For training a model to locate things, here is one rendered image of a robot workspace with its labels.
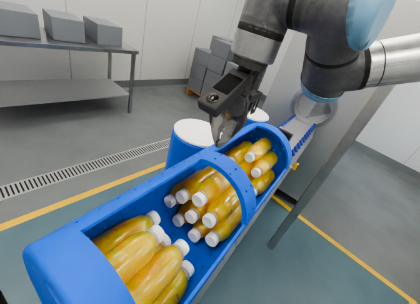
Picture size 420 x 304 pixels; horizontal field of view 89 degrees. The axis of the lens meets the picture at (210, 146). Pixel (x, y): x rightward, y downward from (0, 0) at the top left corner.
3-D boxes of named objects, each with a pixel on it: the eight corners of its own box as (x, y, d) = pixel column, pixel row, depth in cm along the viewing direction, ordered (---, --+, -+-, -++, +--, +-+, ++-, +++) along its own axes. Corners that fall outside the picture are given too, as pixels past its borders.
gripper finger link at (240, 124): (239, 139, 49) (254, 104, 44) (236, 141, 48) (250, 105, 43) (222, 129, 51) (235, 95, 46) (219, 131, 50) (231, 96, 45)
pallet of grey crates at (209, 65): (249, 113, 454) (272, 55, 392) (227, 119, 397) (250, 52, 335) (209, 90, 510) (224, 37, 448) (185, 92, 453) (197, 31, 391)
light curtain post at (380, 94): (275, 245, 193) (421, 47, 104) (272, 249, 188) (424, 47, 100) (269, 241, 195) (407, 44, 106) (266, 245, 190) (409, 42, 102)
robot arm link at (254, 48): (272, 40, 35) (225, 24, 39) (261, 69, 38) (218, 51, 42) (287, 43, 42) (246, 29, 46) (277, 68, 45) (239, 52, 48)
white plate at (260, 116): (254, 104, 177) (254, 105, 178) (227, 102, 163) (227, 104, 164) (276, 120, 159) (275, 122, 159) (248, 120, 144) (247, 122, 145)
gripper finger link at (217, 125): (226, 141, 57) (238, 110, 52) (214, 148, 52) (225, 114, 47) (217, 136, 58) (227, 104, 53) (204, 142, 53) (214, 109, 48)
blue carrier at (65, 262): (272, 189, 105) (305, 144, 90) (109, 415, 38) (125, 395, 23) (227, 156, 115) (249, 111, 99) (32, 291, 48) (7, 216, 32)
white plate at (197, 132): (165, 132, 103) (164, 135, 104) (219, 152, 101) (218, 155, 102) (184, 113, 127) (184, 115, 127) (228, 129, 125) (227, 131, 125)
